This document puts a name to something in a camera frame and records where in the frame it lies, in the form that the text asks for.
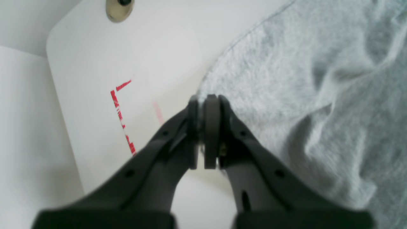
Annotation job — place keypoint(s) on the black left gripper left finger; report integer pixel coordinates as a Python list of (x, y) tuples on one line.
[(140, 194)]

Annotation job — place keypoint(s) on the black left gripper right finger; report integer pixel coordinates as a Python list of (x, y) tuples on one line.
[(267, 194)]

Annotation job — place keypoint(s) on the grey t-shirt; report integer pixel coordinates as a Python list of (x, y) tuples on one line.
[(322, 85)]

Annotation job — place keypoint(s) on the right table grommet hole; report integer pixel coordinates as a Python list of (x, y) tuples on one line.
[(119, 10)]

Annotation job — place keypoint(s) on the red tape rectangle marking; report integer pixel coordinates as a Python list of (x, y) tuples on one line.
[(138, 112)]

